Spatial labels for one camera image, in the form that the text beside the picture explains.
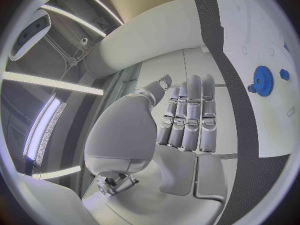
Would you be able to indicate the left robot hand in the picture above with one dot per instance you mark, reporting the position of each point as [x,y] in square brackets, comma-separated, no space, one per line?
[124,135]

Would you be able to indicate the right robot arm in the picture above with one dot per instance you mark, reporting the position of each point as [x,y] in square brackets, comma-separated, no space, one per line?
[145,39]

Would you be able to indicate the white task board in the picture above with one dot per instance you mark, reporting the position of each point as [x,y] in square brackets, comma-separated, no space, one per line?
[257,31]

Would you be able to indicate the glowing light bar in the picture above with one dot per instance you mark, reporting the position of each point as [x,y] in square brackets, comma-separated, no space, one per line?
[43,127]

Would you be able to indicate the blue gear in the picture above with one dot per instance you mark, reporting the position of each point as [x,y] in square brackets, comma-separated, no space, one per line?
[263,80]

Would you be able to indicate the small blue peg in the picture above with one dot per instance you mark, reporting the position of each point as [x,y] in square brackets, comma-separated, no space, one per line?
[252,88]

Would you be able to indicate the small white ceiling camera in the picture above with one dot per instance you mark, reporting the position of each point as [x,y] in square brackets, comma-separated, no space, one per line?
[83,41]

